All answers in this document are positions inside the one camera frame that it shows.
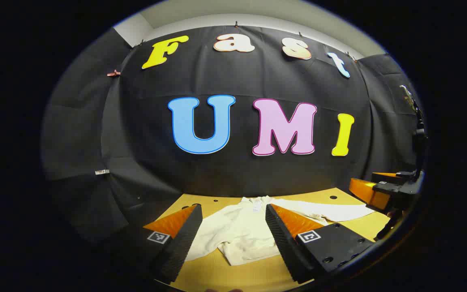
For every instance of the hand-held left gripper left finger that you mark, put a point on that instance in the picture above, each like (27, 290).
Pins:
(185, 239)

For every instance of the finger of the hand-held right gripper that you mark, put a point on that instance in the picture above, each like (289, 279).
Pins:
(385, 176)
(369, 194)

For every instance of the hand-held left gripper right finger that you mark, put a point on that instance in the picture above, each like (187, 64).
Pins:
(284, 243)

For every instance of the white sweatshirt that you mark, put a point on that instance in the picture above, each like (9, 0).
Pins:
(241, 231)

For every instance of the black stand pole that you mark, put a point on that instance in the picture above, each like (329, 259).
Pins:
(420, 138)

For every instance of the black backdrop cloth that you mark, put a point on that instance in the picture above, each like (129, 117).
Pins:
(233, 170)

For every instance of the white cloth clip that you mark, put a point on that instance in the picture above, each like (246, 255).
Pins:
(102, 172)

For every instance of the copper cloth clip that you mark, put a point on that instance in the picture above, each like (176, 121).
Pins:
(114, 73)

